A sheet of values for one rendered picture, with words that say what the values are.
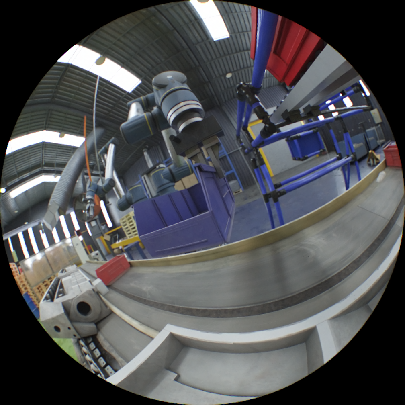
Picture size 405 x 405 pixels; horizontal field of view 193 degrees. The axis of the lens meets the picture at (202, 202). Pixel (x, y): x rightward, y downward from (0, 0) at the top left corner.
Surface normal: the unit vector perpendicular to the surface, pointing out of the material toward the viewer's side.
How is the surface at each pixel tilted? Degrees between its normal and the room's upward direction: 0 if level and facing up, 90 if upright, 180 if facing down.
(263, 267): 0
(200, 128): 90
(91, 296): 90
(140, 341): 0
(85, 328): 90
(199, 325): 0
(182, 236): 95
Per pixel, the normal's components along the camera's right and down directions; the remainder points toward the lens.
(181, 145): -0.29, 0.22
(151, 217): 0.85, -0.39
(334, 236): -0.42, -0.90
